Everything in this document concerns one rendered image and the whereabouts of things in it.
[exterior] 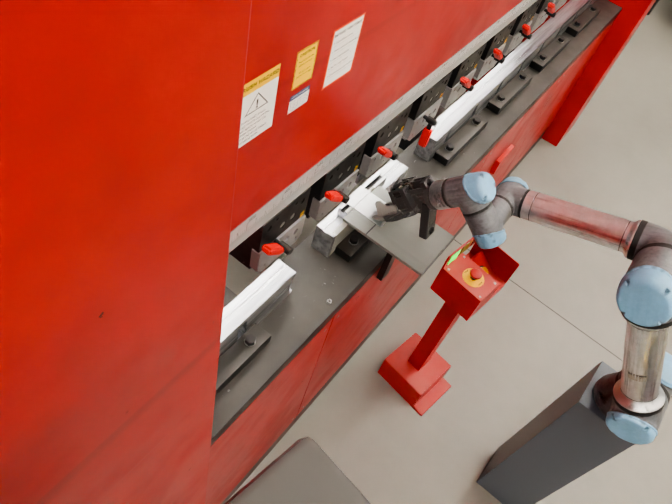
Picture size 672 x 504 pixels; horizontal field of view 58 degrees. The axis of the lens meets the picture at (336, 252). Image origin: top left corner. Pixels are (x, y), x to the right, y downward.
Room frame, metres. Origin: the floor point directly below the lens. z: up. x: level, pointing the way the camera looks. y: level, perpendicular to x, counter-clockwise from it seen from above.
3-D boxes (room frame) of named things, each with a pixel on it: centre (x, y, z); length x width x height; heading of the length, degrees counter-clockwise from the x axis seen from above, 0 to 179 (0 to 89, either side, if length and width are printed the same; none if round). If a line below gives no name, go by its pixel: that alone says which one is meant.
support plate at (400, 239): (1.13, -0.15, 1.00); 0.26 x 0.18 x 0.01; 67
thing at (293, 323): (1.77, -0.30, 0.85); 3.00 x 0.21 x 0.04; 157
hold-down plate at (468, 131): (1.73, -0.29, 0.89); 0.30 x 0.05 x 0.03; 157
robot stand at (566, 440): (0.97, -0.90, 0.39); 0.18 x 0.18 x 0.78; 65
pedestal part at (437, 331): (1.28, -0.45, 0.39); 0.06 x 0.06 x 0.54; 59
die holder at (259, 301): (0.68, 0.20, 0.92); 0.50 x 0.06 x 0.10; 157
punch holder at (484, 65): (1.72, -0.23, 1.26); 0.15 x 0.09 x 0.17; 157
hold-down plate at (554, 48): (2.47, -0.60, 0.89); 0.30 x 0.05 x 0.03; 157
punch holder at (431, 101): (1.35, -0.08, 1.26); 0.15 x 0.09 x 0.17; 157
